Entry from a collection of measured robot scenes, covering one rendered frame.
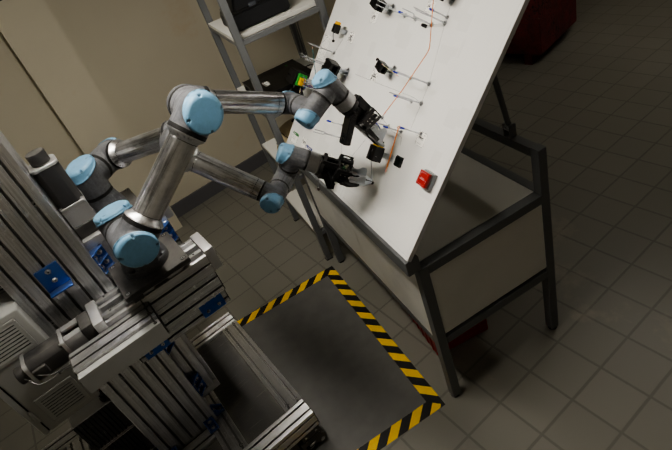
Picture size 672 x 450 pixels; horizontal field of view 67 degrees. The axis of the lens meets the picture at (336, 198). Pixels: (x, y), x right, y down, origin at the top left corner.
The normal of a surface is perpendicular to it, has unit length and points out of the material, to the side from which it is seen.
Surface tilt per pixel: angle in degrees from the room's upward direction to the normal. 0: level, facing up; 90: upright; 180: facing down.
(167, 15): 90
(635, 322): 0
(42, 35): 90
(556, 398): 0
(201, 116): 86
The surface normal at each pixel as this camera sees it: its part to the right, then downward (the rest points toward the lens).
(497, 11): -0.83, -0.16
